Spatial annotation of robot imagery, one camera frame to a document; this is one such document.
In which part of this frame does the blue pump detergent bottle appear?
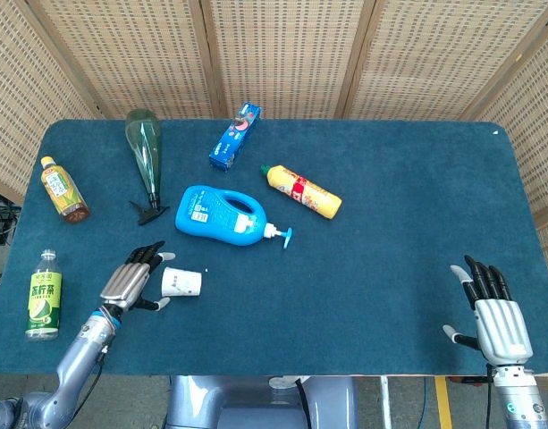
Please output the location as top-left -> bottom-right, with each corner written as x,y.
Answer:
174,184 -> 293,251

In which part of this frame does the brown tea bottle yellow label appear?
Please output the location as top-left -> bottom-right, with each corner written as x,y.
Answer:
39,156 -> 91,224

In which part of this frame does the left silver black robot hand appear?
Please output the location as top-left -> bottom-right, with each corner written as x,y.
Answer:
98,240 -> 177,313

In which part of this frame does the white metal table leg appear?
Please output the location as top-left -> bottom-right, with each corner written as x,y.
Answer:
379,375 -> 390,429

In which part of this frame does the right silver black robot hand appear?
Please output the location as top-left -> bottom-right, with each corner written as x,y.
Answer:
442,255 -> 535,366

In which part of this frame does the green spray bottle black trigger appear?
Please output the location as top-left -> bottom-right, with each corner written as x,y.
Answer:
124,108 -> 171,227

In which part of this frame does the yellow bottle green cap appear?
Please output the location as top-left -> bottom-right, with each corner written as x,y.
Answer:
260,164 -> 343,221

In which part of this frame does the blue cookie box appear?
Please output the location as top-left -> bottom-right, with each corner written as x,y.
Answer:
208,102 -> 263,172

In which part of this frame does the black cable on torso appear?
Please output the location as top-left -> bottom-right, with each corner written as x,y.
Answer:
294,377 -> 314,429

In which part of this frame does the woven bamboo folding screen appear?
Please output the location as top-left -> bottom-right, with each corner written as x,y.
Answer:
0,0 -> 548,287

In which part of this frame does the grey robot torso base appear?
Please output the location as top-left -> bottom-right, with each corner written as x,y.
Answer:
164,374 -> 359,429

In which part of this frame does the white paper cup green flower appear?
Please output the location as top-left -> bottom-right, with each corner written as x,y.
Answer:
160,266 -> 203,298

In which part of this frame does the blue carpet table cover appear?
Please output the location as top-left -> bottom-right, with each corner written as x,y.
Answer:
0,118 -> 548,379

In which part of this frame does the clear tea bottle green label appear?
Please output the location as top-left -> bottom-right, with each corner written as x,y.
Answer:
24,248 -> 63,342

